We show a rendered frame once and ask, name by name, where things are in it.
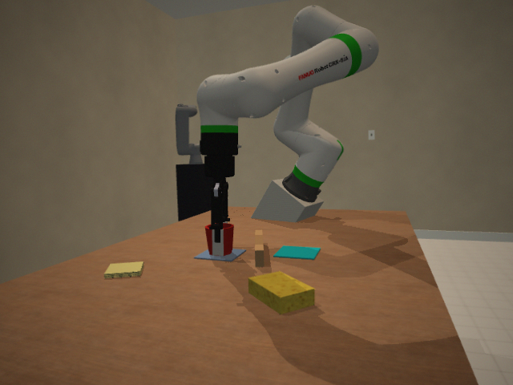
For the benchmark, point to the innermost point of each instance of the yellow flat pad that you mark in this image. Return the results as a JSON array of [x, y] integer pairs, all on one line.
[[128, 269]]

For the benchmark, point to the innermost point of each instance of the red cup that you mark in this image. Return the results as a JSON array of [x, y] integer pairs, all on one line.
[[228, 238]]

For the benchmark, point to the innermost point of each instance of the yellow sponge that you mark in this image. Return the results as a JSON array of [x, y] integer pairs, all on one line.
[[281, 292]]

